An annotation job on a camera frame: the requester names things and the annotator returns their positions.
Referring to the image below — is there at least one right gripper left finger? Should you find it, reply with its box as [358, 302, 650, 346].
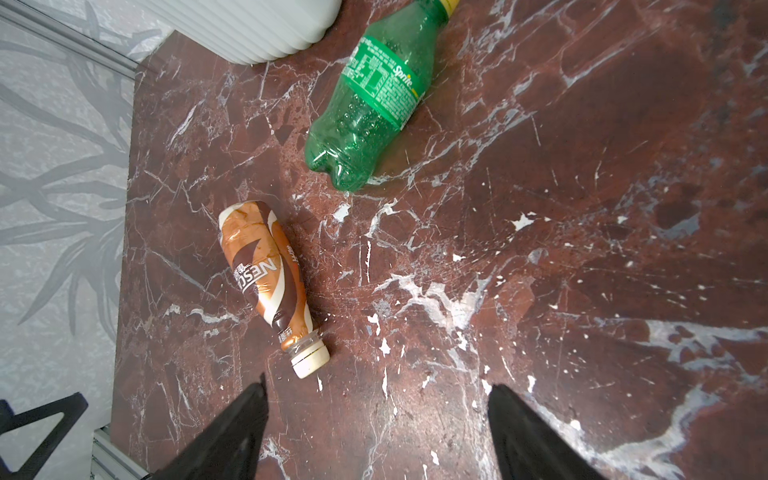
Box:
[149, 375, 269, 480]

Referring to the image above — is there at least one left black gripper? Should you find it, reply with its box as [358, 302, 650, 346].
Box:
[0, 391, 89, 480]

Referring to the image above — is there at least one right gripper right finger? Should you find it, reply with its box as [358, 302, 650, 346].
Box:
[487, 384, 602, 479]

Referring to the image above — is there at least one brown coffee bottle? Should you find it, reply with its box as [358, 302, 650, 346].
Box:
[218, 201, 330, 379]

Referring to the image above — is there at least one white ribbed trash bin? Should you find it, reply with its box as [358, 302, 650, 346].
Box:
[140, 0, 342, 65]

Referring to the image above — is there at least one green soda bottle yellow cap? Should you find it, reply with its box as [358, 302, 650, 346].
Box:
[305, 0, 458, 192]

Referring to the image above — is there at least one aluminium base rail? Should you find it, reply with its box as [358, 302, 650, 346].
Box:
[90, 424, 151, 480]

